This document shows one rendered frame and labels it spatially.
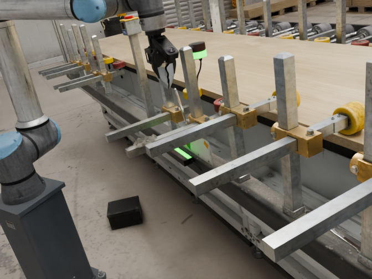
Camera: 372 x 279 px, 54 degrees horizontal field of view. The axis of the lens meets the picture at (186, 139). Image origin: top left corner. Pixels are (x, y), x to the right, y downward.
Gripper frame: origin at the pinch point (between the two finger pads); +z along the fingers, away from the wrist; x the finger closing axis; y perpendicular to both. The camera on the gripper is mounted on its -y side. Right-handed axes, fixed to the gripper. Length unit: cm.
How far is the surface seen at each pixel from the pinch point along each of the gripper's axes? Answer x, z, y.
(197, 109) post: -7.4, 10.8, -4.7
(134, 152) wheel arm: 20.9, 16.1, -8.5
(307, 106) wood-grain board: -32.5, 10.8, -34.8
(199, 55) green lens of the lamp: -11.3, -8.9, -5.7
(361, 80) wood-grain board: -62, 11, -32
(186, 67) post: -6.1, -5.6, -4.5
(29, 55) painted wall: -15, 72, 767
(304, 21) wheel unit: -116, 4, 50
